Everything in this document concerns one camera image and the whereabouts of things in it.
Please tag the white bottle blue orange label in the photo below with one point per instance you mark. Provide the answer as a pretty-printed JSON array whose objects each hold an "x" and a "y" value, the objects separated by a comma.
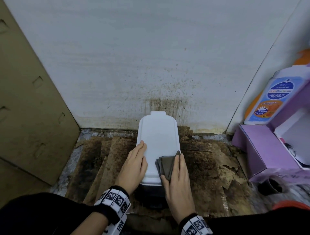
[{"x": 273, "y": 101}]

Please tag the purple cardboard display box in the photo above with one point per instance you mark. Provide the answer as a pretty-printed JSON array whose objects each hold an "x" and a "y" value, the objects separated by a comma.
[{"x": 264, "y": 152}]

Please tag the dark drink cup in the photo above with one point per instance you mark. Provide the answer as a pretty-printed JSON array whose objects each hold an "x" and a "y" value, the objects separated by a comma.
[{"x": 272, "y": 187}]

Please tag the person's left forearm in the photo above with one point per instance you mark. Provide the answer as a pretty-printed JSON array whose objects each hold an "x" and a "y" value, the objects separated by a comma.
[{"x": 89, "y": 225}]

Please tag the left wrist marker band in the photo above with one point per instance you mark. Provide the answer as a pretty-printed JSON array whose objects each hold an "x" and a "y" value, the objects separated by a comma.
[{"x": 113, "y": 201}]

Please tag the person's left hand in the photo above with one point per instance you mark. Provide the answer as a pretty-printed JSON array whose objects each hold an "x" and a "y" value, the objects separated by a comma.
[{"x": 133, "y": 169}]

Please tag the orange plastic basket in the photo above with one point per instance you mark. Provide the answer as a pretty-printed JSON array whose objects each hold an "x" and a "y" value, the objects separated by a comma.
[{"x": 293, "y": 205}]

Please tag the white lidded trash bin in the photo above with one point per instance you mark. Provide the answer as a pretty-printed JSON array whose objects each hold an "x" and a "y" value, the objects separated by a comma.
[{"x": 159, "y": 135}]

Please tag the stained brown cardboard sheet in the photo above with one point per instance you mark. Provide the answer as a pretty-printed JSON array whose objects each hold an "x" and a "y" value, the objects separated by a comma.
[{"x": 205, "y": 169}]

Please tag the person's black clothing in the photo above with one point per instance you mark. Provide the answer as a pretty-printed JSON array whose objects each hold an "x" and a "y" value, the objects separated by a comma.
[{"x": 36, "y": 215}]

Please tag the right wrist marker band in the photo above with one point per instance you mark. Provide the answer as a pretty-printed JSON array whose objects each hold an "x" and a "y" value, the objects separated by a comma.
[{"x": 196, "y": 226}]

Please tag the brown cardboard panel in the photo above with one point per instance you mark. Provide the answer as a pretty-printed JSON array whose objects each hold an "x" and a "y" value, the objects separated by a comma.
[{"x": 31, "y": 109}]

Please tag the person's right hand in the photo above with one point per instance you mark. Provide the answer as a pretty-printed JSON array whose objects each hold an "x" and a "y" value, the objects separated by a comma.
[{"x": 178, "y": 193}]

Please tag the wrist marker band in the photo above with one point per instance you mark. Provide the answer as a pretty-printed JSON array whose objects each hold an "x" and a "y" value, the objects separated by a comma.
[
  {"x": 113, "y": 201},
  {"x": 196, "y": 226}
]

